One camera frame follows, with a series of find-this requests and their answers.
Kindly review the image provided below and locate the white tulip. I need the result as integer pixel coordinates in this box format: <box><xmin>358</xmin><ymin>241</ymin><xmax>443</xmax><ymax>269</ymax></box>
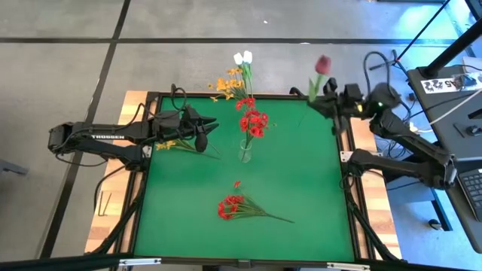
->
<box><xmin>243</xmin><ymin>50</ymin><xmax>254</xmax><ymax>99</ymax></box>
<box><xmin>233</xmin><ymin>52</ymin><xmax>252</xmax><ymax>99</ymax></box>

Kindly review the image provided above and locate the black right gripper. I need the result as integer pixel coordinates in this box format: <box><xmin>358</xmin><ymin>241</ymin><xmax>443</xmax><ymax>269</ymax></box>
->
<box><xmin>309</xmin><ymin>78</ymin><xmax>365</xmax><ymax>136</ymax></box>

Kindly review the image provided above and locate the white cable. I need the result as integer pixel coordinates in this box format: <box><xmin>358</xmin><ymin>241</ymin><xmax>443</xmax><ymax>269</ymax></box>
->
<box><xmin>406</xmin><ymin>88</ymin><xmax>482</xmax><ymax>135</ymax></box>

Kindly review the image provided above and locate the red poppy bunch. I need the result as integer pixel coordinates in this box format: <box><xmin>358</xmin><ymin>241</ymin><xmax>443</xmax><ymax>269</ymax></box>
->
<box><xmin>239</xmin><ymin>108</ymin><xmax>270</xmax><ymax>154</ymax></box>
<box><xmin>217</xmin><ymin>180</ymin><xmax>295</xmax><ymax>224</ymax></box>

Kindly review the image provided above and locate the black keyboard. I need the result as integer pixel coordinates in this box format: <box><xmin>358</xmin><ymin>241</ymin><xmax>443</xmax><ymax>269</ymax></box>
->
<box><xmin>456</xmin><ymin>168</ymin><xmax>482</xmax><ymax>222</ymax></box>

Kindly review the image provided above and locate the clear glass vase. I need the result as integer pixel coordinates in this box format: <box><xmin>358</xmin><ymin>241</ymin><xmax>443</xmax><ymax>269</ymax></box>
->
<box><xmin>238</xmin><ymin>138</ymin><xmax>253</xmax><ymax>164</ymax></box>

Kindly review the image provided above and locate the red flower single stem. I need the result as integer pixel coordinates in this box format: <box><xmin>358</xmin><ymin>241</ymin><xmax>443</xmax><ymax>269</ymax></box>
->
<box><xmin>235</xmin><ymin>96</ymin><xmax>257</xmax><ymax>112</ymax></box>

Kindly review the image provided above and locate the white printed label sheet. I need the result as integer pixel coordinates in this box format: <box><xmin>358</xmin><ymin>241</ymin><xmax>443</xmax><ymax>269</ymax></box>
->
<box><xmin>420</xmin><ymin>76</ymin><xmax>482</xmax><ymax>95</ymax></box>

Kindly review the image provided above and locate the black thick pole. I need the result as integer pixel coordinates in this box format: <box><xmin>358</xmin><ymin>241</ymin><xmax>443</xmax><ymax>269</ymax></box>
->
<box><xmin>419</xmin><ymin>18</ymin><xmax>482</xmax><ymax>79</ymax></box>

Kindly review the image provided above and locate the dark grey desk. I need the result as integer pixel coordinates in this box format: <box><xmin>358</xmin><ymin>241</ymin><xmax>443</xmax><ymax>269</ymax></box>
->
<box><xmin>432</xmin><ymin>160</ymin><xmax>482</xmax><ymax>254</ymax></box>
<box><xmin>407</xmin><ymin>65</ymin><xmax>482</xmax><ymax>163</ymax></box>

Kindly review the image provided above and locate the grey chair base leg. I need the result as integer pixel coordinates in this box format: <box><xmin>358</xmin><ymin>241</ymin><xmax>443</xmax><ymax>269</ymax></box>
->
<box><xmin>0</xmin><ymin>157</ymin><xmax>29</xmax><ymax>176</ymax></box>

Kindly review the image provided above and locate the yellow flower bunch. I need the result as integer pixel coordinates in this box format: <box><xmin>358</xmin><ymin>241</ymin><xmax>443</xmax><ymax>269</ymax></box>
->
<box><xmin>155</xmin><ymin>139</ymin><xmax>221</xmax><ymax>160</ymax></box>
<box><xmin>207</xmin><ymin>66</ymin><xmax>252</xmax><ymax>103</ymax></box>

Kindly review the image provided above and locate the green table mat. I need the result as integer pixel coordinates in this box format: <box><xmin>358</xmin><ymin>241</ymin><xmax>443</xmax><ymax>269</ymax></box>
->
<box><xmin>133</xmin><ymin>96</ymin><xmax>357</xmax><ymax>263</ymax></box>

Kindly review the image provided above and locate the dark red tulip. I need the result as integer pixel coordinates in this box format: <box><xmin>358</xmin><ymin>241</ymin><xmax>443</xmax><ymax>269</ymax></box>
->
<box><xmin>307</xmin><ymin>54</ymin><xmax>333</xmax><ymax>105</ymax></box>

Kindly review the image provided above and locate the black table frame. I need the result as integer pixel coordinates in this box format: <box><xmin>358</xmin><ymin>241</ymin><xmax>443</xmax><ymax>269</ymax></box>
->
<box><xmin>114</xmin><ymin>90</ymin><xmax>377</xmax><ymax>264</ymax></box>

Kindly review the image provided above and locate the black overhead beam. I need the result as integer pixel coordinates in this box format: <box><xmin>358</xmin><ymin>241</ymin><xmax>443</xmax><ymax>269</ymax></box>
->
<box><xmin>0</xmin><ymin>251</ymin><xmax>482</xmax><ymax>271</ymax></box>

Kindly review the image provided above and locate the silver corner bracket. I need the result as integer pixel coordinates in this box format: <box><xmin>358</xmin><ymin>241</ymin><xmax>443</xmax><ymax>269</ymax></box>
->
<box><xmin>117</xmin><ymin>257</ymin><xmax>163</xmax><ymax>269</ymax></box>
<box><xmin>325</xmin><ymin>261</ymin><xmax>371</xmax><ymax>271</ymax></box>

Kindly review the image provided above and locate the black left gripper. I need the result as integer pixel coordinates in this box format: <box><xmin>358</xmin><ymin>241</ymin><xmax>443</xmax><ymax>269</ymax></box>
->
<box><xmin>150</xmin><ymin>106</ymin><xmax>221</xmax><ymax>154</ymax></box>

